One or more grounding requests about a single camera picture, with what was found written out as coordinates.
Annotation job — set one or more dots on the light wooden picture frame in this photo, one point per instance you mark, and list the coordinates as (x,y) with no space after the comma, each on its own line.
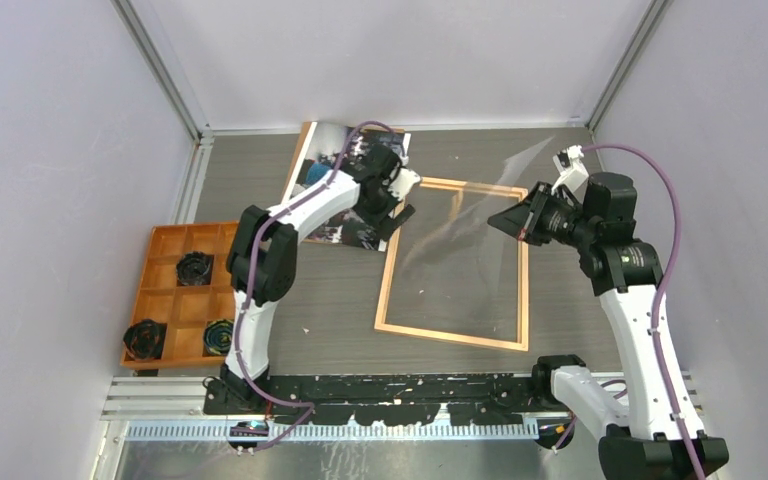
(521,344)

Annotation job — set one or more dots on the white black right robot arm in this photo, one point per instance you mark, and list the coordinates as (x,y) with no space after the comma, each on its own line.
(657,433)

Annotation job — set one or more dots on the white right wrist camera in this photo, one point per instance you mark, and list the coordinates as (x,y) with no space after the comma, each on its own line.
(572,172)

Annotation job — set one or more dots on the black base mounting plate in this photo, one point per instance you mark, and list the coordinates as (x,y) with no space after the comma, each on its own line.
(394,400)

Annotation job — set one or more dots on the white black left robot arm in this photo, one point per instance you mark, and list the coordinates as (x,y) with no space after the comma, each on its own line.
(262,260)

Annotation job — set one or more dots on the orange compartment tray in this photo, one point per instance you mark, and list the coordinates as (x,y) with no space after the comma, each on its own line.
(183,312)

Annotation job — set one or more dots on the printed photo with white border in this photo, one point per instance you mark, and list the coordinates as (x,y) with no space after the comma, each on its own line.
(336,192)

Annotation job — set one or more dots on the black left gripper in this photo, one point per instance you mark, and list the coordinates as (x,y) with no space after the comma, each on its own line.
(385,226)

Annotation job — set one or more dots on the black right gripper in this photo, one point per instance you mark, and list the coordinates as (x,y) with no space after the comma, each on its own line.
(524,220)

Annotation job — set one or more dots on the aluminium rail front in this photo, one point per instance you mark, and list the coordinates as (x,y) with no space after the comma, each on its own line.
(171,409)

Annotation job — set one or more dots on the clear plastic sheet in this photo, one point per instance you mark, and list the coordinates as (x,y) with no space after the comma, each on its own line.
(453,273)

